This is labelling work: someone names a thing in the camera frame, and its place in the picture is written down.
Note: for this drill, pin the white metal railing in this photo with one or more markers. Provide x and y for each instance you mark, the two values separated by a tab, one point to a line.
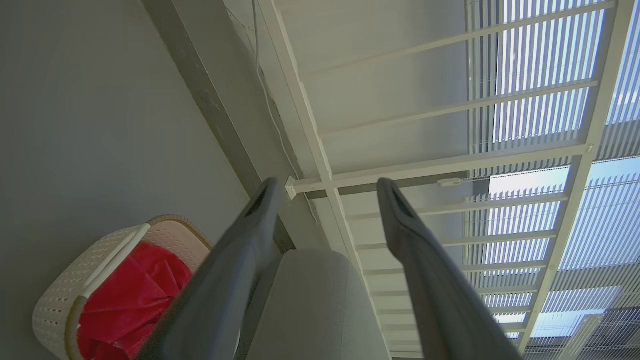
445	165

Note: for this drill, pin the white perforated laundry basket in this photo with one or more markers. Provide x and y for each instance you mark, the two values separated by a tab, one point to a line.
70	295

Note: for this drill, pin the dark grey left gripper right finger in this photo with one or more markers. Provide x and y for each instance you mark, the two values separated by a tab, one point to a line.
440	295

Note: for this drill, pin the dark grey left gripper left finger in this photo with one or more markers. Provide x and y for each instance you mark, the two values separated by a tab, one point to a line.
220	290

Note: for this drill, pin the grey fabric ottoman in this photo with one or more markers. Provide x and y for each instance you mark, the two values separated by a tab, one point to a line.
315	310

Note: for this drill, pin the white vertical window blinds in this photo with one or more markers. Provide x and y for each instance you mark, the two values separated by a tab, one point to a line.
560	165

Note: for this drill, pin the red knitted garment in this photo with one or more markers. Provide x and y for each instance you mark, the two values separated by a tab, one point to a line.
131	300

